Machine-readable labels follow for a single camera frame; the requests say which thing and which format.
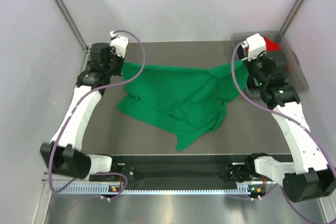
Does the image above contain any green t shirt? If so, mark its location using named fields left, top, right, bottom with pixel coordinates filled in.
left=116, top=61, right=248, bottom=152

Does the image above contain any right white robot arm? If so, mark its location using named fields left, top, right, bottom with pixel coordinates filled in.
left=245, top=51, right=335, bottom=202

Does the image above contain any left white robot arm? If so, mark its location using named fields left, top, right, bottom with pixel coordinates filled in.
left=40, top=37, right=129, bottom=180

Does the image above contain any red folded t shirt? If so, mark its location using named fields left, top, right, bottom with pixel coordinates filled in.
left=262, top=36, right=289, bottom=75

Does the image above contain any clear plastic bin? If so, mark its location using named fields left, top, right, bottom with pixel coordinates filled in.
left=230, top=30, right=309, bottom=93

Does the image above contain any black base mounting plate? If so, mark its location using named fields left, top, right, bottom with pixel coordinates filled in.
left=89, top=154, right=263, bottom=189

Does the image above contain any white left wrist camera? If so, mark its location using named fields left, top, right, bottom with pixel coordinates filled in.
left=109, top=31, right=129, bottom=59

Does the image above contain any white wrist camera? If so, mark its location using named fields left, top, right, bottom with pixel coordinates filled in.
left=109, top=31, right=129, bottom=59
left=241, top=33, right=266, bottom=61

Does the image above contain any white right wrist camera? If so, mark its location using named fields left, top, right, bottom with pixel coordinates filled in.
left=241, top=33, right=266, bottom=61

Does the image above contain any aluminium frame rail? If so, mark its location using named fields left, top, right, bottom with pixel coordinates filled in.
left=42, top=172, right=89, bottom=184

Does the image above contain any slotted cable duct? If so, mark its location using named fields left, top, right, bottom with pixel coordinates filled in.
left=54, top=183, right=266, bottom=195

